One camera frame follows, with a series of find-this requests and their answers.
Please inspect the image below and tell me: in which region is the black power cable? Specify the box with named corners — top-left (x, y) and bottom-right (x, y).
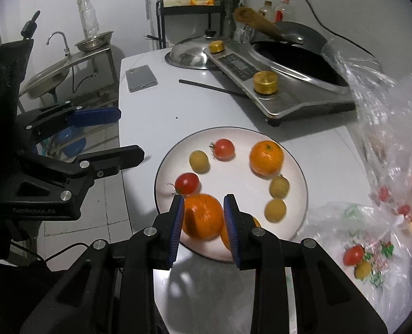
top-left (280, 0), bottom-right (377, 58)

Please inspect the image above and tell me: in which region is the clear plastic bag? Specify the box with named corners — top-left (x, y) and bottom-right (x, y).
top-left (321, 41), bottom-right (412, 220)

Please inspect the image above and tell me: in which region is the grey smartphone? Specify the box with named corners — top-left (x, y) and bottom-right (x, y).
top-left (125, 65), bottom-right (158, 93)

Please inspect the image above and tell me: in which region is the black wok wooden handle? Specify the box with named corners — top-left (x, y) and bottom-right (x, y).
top-left (233, 7), bottom-right (328, 54)

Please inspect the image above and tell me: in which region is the printed white plastic bag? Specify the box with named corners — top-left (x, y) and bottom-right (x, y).
top-left (296, 202), bottom-right (412, 333)

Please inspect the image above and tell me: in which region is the large orange mandarin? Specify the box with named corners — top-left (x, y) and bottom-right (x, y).
top-left (220, 217), bottom-right (261, 250)

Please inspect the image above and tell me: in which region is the red cherry tomato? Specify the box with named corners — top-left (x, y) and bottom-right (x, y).
top-left (209, 139), bottom-right (235, 161)
top-left (343, 245), bottom-right (365, 266)
top-left (169, 173), bottom-right (201, 196)

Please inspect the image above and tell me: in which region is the steel bowl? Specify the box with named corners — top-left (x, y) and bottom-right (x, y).
top-left (75, 31), bottom-right (114, 52)

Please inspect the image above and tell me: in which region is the oil bottle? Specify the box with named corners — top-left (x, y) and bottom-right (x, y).
top-left (258, 0), bottom-right (276, 23)

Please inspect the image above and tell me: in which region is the steel sink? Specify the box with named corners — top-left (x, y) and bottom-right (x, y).
top-left (19, 45), bottom-right (119, 100)

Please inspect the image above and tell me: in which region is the yellow longan fruit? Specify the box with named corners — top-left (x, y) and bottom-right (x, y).
top-left (189, 150), bottom-right (210, 174)
top-left (354, 261), bottom-right (372, 281)
top-left (264, 198), bottom-right (287, 223)
top-left (269, 175), bottom-right (290, 199)

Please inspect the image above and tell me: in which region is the steel faucet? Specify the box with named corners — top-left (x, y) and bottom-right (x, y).
top-left (45, 31), bottom-right (72, 59)

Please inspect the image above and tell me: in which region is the black chopstick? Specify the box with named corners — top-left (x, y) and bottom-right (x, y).
top-left (178, 79), bottom-right (249, 99)

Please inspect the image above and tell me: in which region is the white ceramic plate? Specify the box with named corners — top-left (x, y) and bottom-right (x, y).
top-left (153, 125), bottom-right (310, 263)

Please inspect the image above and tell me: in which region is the steel wok lid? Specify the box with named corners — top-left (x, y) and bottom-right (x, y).
top-left (165, 30), bottom-right (219, 71)

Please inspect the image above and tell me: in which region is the silver induction cooker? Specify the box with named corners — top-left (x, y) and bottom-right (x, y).
top-left (206, 41), bottom-right (355, 125)

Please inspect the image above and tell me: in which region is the black metal rack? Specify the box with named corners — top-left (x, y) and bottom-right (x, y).
top-left (144, 0), bottom-right (226, 49)

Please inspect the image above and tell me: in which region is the red cap sauce bottle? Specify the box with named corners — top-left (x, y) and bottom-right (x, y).
top-left (275, 0), bottom-right (295, 23)

